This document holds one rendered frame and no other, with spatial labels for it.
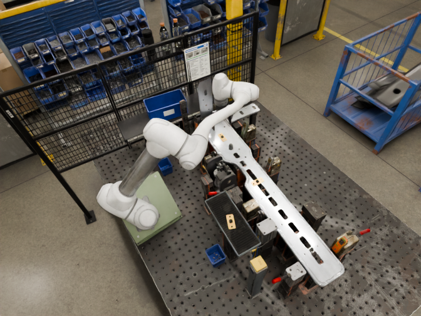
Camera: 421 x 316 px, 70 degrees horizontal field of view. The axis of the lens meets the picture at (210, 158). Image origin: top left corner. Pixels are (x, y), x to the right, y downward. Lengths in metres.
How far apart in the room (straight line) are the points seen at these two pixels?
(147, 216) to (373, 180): 2.44
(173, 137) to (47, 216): 2.29
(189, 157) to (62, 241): 2.08
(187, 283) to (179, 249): 0.24
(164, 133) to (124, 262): 1.75
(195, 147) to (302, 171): 1.20
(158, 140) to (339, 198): 1.47
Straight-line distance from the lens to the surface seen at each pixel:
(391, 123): 3.47
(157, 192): 2.12
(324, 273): 1.78
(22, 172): 4.04
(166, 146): 1.45
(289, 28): 4.88
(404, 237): 2.41
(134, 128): 2.38
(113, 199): 1.82
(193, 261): 2.07
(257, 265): 1.56
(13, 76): 4.37
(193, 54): 2.40
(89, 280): 3.00
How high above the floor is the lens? 2.63
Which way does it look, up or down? 51 degrees down
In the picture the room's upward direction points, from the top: 5 degrees counter-clockwise
